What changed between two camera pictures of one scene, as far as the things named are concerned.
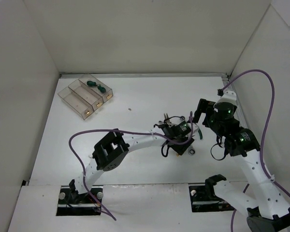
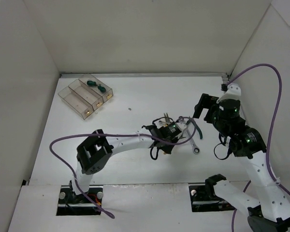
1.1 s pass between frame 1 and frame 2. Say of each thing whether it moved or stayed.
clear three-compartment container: stayed
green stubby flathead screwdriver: stayed
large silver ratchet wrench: moved
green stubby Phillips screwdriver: stayed
